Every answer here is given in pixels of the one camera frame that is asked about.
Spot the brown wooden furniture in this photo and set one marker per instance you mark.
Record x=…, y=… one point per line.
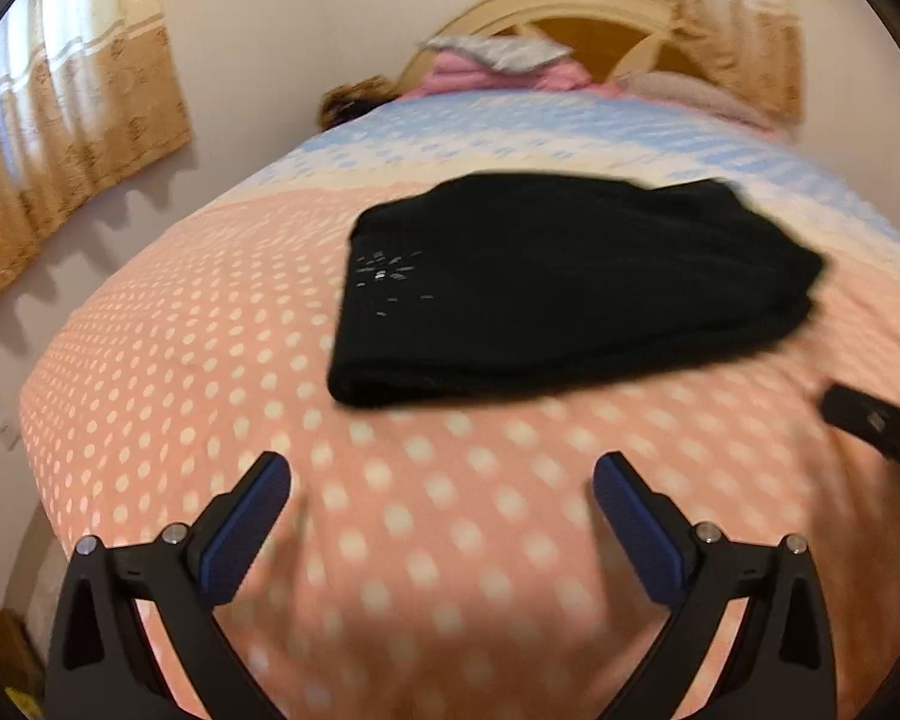
x=4, y=652

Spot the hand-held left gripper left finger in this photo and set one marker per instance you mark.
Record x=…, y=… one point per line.
x=246, y=532

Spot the polka-dot bedspread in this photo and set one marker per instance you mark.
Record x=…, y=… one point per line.
x=457, y=510

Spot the cream wooden headboard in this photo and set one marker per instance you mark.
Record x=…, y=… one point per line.
x=607, y=37

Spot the beige floral curtain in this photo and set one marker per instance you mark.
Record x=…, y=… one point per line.
x=742, y=22
x=60, y=127

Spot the pink folded blanket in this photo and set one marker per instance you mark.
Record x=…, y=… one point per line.
x=465, y=79

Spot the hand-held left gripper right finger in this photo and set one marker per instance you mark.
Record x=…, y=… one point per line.
x=637, y=532

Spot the brown plush toy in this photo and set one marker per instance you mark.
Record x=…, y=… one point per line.
x=352, y=101

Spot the striped pillow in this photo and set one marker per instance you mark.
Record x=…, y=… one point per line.
x=690, y=94

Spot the grey patterned pillow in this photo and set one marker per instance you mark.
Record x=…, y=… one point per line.
x=499, y=52

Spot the black pants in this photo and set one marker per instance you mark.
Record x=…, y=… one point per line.
x=555, y=292

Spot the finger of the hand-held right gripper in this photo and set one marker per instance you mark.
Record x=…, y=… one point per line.
x=881, y=424

